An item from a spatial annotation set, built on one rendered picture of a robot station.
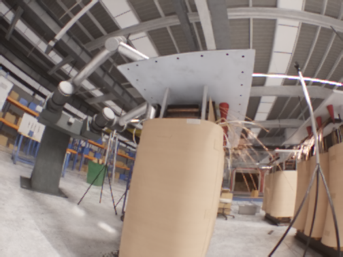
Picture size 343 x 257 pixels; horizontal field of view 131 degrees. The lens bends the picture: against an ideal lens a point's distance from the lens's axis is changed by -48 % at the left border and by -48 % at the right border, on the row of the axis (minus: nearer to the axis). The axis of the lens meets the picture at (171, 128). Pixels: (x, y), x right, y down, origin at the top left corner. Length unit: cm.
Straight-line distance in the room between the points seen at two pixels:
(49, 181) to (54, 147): 59
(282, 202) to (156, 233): 287
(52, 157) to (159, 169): 228
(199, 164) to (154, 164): 21
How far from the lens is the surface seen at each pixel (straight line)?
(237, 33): 1109
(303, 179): 233
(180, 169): 66
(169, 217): 69
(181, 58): 80
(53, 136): 275
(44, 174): 278
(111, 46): 152
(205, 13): 836
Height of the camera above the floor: 77
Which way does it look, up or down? 20 degrees up
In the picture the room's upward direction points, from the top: 10 degrees clockwise
